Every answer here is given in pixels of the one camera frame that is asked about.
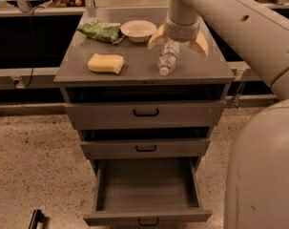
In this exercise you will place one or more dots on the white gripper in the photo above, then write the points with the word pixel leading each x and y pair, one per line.
pixel 181 31

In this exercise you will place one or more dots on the clear plastic water bottle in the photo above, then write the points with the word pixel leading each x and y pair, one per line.
pixel 168 57

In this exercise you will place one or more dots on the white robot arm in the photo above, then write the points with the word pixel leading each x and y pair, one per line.
pixel 257 186

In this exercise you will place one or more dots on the grey top drawer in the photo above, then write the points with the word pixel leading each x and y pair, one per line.
pixel 142 115

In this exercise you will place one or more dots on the grey drawer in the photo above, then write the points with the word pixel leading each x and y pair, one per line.
pixel 145 148
pixel 142 115
pixel 146 192

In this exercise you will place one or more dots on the grey drawer cabinet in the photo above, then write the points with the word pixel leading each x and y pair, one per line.
pixel 194 79

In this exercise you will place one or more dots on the grey middle drawer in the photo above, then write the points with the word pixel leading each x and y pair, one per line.
pixel 145 148

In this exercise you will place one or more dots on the grey bottom drawer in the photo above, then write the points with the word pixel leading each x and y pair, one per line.
pixel 146 192

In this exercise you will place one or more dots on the white bowl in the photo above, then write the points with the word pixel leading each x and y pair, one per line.
pixel 138 31

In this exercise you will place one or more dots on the green snack bag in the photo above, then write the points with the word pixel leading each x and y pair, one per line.
pixel 102 31

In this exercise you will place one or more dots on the yellow sponge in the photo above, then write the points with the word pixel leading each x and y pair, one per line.
pixel 106 63

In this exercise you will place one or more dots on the black object on floor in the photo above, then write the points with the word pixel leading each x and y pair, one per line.
pixel 37 216

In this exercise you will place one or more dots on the metal bracket on rail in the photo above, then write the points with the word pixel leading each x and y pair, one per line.
pixel 240 86

